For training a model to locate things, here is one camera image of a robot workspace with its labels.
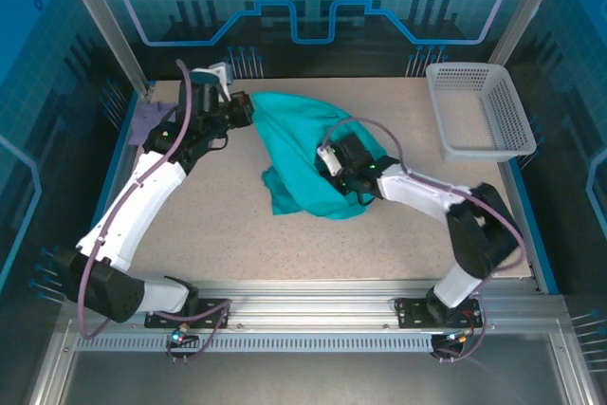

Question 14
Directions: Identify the aluminium frame post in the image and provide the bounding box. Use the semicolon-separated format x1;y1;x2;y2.
487;0;573;75
50;0;156;103

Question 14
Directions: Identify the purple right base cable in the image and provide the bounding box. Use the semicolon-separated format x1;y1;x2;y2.
432;295;488;364

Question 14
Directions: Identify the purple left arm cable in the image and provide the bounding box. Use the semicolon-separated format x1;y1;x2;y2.
75;59;200;341

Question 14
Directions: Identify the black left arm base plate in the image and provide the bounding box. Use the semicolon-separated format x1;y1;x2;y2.
143;298;232;330

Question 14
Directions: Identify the folded purple t-shirt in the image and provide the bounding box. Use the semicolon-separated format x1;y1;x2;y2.
126;100;180;148

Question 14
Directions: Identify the white perforated plastic basket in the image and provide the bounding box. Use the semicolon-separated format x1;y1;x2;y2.
425;62;539;163

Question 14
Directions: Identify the aluminium mounting rail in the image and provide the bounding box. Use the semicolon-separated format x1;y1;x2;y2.
64;279;568;330

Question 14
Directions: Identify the teal t-shirt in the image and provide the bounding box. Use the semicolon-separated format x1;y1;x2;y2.
249;91;400;221

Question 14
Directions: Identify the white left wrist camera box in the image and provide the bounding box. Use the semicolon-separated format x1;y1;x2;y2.
192;61;234;101

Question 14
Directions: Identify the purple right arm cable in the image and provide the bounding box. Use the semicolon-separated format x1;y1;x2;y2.
320;118;525;278

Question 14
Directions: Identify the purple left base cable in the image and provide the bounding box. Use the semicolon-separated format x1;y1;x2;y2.
156;299;233;364

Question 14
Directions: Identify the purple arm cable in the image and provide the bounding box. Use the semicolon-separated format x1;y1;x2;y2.
75;59;200;341
320;118;525;278

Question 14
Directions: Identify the slotted grey cable duct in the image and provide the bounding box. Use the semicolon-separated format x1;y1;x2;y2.
70;332;451;354

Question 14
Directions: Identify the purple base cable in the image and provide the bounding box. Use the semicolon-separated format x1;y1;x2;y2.
156;299;233;364
432;295;488;364

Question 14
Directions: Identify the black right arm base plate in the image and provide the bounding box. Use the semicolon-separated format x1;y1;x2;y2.
395;295;489;329

